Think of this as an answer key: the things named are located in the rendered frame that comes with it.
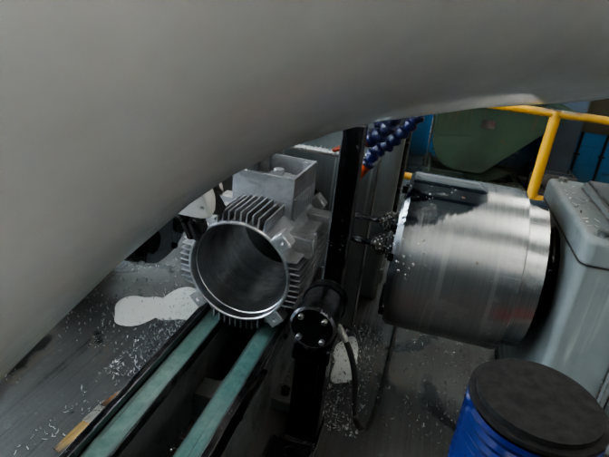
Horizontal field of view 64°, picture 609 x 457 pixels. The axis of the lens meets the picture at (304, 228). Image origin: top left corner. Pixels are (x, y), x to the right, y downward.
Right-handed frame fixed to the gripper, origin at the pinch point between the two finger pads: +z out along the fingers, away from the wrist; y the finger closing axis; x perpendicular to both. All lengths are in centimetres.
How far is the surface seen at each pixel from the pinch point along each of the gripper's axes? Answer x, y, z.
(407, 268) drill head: 3.3, 29.3, 4.8
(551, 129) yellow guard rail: 197, 90, 129
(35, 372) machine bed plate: -19.8, -24.4, 21.9
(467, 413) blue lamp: -26, 33, -29
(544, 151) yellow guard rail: 190, 89, 140
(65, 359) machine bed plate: -16.0, -22.4, 24.1
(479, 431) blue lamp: -27, 34, -29
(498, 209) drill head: 13.1, 39.7, 0.5
